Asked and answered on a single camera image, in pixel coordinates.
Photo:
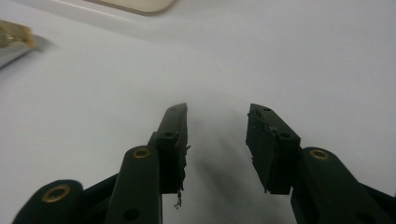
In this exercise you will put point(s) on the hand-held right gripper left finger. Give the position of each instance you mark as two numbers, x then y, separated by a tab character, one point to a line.
170	146

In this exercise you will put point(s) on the beige rounded board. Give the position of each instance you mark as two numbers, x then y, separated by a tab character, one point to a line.
137	5

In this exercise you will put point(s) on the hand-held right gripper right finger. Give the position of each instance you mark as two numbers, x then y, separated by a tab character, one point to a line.
269	155

